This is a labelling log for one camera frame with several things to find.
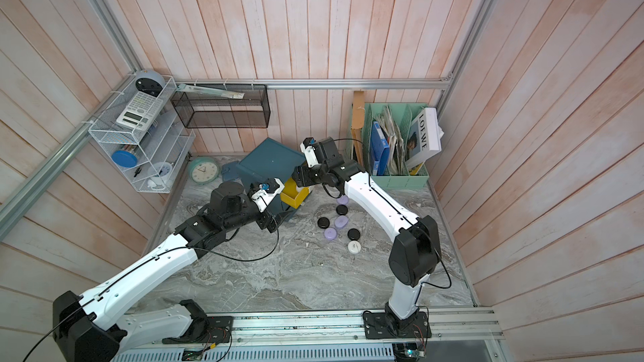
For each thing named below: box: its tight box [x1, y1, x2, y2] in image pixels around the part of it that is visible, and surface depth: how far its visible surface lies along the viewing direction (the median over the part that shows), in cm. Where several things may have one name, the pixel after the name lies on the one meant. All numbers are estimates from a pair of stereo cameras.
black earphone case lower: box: [347, 227, 361, 241], surface depth 94 cm
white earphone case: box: [347, 240, 362, 254], surface depth 90 cm
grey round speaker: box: [135, 69, 166, 98], surface depth 83 cm
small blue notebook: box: [221, 160, 239, 181], surface depth 113 cm
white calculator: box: [115, 91, 164, 132], surface depth 79 cm
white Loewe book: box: [405, 107, 445, 166], surface depth 92 cm
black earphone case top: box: [335, 204, 348, 216], surface depth 103 cm
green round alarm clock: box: [187, 155, 221, 186], surface depth 107 cm
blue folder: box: [369, 120, 390, 176], surface depth 98 cm
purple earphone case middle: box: [334, 215, 349, 229], surface depth 97 cm
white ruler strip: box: [175, 83, 245, 99], surface depth 92 cm
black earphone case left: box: [316, 216, 331, 229], surface depth 98 cm
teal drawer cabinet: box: [236, 137, 307, 207], surface depth 90 cm
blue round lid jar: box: [110, 149, 139, 169], surface depth 78 cm
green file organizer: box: [360, 102, 430, 191], surface depth 103 cm
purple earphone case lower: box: [323, 227, 338, 241], surface depth 94 cm
